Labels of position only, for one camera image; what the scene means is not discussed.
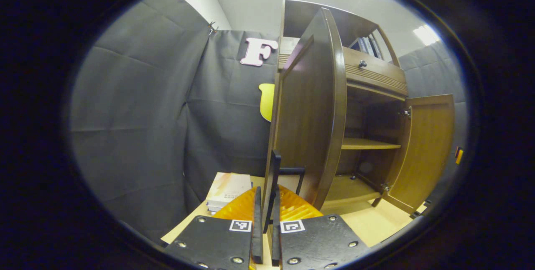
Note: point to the wooden inner cabinet shelf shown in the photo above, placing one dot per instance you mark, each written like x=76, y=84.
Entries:
x=368, y=143

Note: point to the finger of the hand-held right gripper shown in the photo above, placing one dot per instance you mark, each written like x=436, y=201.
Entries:
x=459, y=156

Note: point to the ceiling light panel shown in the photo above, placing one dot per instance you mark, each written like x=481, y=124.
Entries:
x=426, y=35

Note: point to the wooden cabinet door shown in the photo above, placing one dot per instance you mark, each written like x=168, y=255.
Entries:
x=426, y=149
x=309, y=115

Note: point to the black backdrop cloth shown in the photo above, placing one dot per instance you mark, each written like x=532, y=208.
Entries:
x=133, y=115

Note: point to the wooden cabinet drawer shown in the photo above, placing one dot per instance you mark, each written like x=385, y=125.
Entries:
x=376, y=73

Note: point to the thin white book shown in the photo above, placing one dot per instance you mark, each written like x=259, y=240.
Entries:
x=217, y=210

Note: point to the thin grey book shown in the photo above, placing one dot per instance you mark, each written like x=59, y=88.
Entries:
x=219, y=205

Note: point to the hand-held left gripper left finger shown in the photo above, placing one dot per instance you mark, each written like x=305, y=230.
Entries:
x=257, y=236

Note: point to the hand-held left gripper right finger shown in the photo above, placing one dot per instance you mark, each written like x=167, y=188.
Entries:
x=276, y=240

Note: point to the white cover book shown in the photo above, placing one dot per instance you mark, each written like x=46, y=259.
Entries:
x=230, y=188

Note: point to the wooden double-door shoe cabinet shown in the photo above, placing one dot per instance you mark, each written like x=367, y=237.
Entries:
x=355, y=27

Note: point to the light blue upright book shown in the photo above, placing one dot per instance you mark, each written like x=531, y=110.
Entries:
x=368, y=45

